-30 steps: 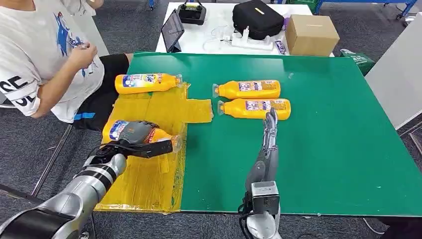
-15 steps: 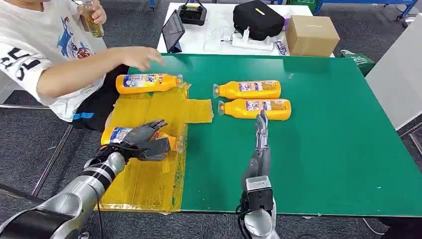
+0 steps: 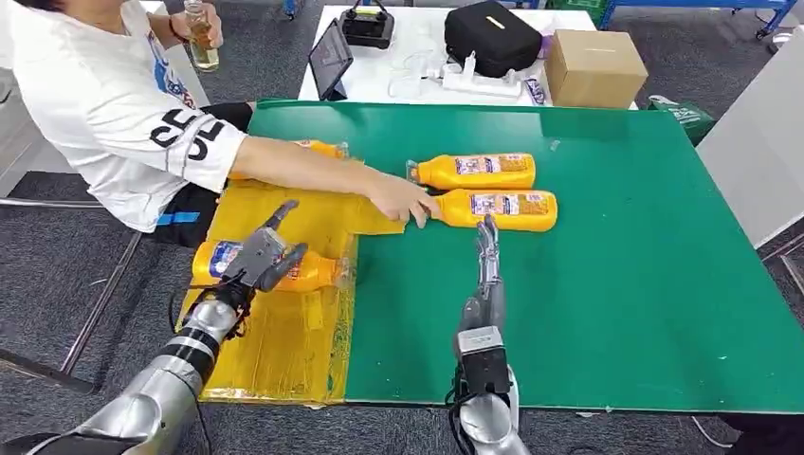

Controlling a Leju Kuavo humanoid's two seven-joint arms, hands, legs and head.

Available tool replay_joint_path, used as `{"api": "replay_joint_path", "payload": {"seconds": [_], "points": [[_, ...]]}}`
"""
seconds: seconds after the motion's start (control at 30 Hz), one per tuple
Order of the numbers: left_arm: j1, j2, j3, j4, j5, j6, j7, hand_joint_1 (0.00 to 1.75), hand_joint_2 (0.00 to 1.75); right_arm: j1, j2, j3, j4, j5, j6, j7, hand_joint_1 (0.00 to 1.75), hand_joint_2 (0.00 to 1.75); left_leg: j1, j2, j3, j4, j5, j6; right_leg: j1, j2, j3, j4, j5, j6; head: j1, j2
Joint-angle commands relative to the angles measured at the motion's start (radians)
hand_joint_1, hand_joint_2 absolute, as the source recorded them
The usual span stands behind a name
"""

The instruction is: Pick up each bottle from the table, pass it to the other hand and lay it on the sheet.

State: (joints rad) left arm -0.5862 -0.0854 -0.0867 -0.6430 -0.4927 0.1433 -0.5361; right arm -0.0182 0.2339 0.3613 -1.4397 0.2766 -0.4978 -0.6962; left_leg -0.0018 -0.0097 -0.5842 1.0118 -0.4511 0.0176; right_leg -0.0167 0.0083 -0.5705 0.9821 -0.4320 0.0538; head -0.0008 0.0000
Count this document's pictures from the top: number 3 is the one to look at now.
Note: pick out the small printed packet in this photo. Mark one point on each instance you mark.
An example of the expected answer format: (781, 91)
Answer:
(535, 90)

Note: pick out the person's left hand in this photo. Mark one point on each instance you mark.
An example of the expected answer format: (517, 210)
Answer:
(179, 28)

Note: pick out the black bulky object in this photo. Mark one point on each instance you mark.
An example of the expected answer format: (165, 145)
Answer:
(766, 436)

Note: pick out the black handheld controller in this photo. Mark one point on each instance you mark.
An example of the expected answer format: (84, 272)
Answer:
(367, 28)

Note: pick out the green carrier bag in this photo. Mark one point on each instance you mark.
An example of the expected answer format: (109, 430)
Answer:
(688, 117)

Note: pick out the person's right hand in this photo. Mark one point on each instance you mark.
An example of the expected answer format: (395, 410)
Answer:
(396, 198)

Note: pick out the metal chair frame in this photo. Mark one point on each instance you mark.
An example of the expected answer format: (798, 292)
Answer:
(100, 301)

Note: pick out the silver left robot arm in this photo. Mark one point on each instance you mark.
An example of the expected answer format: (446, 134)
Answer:
(157, 395)

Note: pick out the person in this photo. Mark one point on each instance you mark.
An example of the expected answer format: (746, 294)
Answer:
(94, 94)

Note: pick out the grey table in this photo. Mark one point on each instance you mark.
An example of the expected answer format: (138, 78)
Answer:
(754, 157)

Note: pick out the white table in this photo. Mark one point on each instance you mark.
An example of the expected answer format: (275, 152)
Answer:
(414, 31)

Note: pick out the black zip bag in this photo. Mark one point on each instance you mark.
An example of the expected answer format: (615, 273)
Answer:
(493, 38)

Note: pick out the black tablet on stand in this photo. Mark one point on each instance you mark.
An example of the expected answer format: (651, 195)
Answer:
(330, 60)

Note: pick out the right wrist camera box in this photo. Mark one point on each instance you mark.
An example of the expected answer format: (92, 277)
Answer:
(484, 364)

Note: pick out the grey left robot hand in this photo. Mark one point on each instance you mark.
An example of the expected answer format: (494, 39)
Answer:
(261, 254)

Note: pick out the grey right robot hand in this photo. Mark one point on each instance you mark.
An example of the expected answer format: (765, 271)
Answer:
(487, 308)

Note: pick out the white power strip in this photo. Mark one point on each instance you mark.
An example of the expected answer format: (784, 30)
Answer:
(480, 83)

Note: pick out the green table mat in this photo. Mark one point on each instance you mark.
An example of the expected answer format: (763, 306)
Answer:
(628, 251)

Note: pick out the brown cardboard box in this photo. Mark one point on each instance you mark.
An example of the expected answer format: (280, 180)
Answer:
(593, 69)

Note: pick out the blue metal frame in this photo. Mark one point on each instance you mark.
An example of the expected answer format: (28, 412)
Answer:
(691, 3)

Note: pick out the clear glass tea bottle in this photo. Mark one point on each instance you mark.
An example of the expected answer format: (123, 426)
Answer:
(204, 58)

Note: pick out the yellow plastic sheet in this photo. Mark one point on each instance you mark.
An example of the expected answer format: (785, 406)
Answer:
(283, 351)

